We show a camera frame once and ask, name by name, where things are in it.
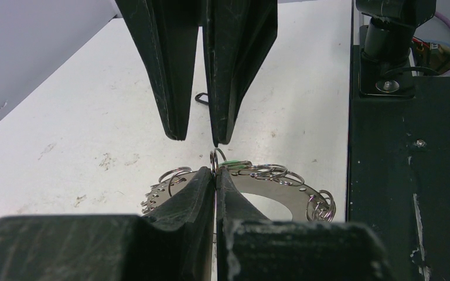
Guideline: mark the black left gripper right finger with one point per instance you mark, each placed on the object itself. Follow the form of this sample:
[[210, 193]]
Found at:
[[252, 247]]

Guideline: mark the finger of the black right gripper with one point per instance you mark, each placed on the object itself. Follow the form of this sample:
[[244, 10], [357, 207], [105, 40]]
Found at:
[[165, 35], [237, 36]]

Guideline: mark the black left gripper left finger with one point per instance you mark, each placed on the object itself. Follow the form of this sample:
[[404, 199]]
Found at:
[[172, 242]]

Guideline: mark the metal disc with keyrings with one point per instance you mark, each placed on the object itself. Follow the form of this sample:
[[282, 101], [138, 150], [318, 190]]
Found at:
[[279, 193]]

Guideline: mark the green key tag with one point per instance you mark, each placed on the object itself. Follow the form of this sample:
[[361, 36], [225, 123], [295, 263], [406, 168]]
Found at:
[[236, 164]]

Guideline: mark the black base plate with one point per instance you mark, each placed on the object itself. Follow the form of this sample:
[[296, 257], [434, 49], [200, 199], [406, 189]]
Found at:
[[399, 166]]

